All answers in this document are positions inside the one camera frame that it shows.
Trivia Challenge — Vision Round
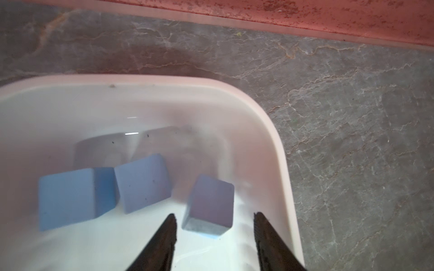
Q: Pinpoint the white plastic tub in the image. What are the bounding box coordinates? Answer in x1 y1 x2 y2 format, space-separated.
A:
1 75 304 271

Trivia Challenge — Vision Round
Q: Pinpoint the blue cube top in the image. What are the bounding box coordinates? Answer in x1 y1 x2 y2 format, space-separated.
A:
114 154 172 214

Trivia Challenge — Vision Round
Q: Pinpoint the blue cube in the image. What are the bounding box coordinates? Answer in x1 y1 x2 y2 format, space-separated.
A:
182 175 235 239
38 167 116 231
114 154 172 214

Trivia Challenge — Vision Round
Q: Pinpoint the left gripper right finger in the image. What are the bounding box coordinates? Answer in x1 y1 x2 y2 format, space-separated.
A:
254 212 306 271

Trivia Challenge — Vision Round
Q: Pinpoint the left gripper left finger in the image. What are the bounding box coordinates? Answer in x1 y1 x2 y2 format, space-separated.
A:
127 213 177 271

